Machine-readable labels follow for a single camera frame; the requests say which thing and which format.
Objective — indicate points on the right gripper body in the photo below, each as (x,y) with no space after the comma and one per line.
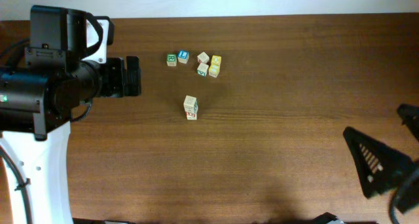
(413,186)

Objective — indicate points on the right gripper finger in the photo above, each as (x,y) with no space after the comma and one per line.
(409,116)
(380,168)

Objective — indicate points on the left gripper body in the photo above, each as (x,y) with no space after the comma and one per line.
(114,74)

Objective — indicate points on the green N block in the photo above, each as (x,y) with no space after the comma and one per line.
(190,104)

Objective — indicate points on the red E block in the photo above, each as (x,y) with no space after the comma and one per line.
(191,115)

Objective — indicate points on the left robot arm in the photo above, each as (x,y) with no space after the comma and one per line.
(36,117)

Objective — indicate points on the green R block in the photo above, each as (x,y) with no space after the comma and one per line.
(171,60)

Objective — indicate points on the blue L block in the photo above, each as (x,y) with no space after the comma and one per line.
(183,56)

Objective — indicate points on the wooden block with 9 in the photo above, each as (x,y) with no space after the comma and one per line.
(203,69)

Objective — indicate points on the wooden block with 2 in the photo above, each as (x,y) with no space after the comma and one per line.
(203,58)

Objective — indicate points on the yellow framed block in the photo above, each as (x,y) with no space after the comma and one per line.
(214,70)

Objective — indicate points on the yellow K block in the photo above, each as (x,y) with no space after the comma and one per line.
(216,60)

